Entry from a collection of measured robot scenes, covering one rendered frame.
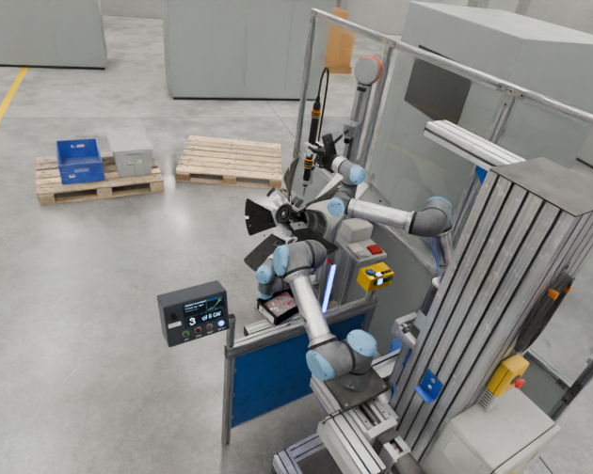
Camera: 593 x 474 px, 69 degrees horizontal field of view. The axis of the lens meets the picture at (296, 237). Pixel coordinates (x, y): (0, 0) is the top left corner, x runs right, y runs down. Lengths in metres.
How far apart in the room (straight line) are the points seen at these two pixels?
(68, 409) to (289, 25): 6.31
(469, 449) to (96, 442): 2.05
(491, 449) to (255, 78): 6.85
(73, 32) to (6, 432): 7.05
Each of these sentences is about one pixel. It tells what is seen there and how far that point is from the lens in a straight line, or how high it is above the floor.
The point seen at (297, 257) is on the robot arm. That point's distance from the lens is 1.67.
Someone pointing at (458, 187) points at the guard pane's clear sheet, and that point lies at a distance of 2.39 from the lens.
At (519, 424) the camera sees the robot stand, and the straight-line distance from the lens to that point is 1.74.
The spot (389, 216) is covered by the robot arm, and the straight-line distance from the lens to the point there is 1.78.
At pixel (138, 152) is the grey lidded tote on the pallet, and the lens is 4.77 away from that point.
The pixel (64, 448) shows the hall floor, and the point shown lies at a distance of 2.95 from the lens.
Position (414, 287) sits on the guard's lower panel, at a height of 0.78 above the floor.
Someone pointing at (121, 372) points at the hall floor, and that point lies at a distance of 3.16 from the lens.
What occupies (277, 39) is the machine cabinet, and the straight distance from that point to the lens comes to 7.64.
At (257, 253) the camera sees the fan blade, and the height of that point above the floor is 1.01.
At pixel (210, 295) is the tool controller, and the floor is 1.25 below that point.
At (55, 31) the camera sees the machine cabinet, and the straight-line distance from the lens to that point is 8.98.
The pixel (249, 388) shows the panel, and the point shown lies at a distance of 2.47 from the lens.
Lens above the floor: 2.48
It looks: 35 degrees down
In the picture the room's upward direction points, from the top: 8 degrees clockwise
